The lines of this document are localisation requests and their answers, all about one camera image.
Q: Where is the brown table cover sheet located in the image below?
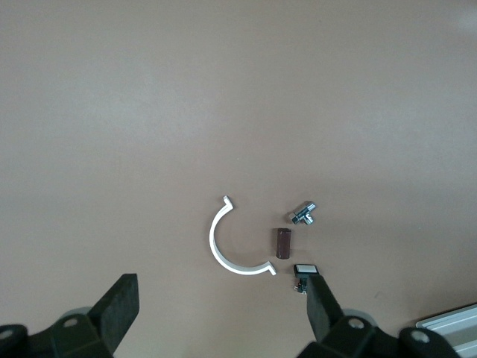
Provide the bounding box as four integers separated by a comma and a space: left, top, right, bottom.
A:
0, 0, 477, 358

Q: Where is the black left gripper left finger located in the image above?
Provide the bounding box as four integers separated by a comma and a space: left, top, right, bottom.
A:
28, 273, 140, 358

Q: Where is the dark brown cylinder block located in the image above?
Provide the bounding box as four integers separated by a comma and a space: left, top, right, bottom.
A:
274, 226, 294, 260

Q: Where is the white drawer cabinet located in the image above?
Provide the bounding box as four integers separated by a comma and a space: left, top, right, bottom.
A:
414, 302, 477, 358

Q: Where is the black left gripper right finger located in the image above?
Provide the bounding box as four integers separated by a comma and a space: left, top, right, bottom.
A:
297, 274, 402, 358

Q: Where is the chrome tee pipe fitting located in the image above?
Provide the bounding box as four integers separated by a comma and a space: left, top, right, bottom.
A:
287, 201, 318, 227

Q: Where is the white square push button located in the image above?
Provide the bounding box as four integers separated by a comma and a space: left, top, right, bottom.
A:
291, 263, 320, 295

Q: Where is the white half-ring pipe clamp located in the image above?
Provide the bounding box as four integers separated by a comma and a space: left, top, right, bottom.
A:
209, 195, 278, 277

